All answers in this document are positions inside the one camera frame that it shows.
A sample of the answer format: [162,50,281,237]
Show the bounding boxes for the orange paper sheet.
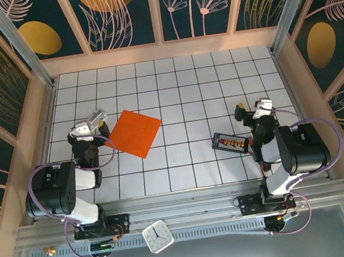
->
[100,105,167,165]

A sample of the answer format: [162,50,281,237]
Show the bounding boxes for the white square alarm clock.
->
[140,218,177,256]

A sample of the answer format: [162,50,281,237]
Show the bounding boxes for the black charger board orange connectors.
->
[210,128,256,157]

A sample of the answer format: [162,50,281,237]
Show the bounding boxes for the brass knob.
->
[42,244,58,257]

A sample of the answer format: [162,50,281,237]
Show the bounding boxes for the clear plastic bracket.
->
[88,107,109,124]

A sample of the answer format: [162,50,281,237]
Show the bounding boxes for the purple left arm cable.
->
[21,130,130,257]

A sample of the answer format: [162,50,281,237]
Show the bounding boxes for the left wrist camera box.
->
[69,119,96,145]

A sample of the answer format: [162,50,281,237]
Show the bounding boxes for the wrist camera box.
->
[250,97,276,121]
[69,119,96,145]

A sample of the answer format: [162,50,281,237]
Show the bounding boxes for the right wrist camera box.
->
[250,97,276,121]

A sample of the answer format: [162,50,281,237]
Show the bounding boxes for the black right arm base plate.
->
[237,188,297,218]

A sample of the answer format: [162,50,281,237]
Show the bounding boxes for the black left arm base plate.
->
[72,213,133,241]

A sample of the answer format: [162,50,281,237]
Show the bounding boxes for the aluminium rail frame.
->
[11,169,344,251]

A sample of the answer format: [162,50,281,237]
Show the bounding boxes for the aluminium corner post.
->
[0,0,56,96]
[264,0,329,56]

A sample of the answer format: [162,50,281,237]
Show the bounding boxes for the grey slotted cable duct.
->
[29,219,269,257]

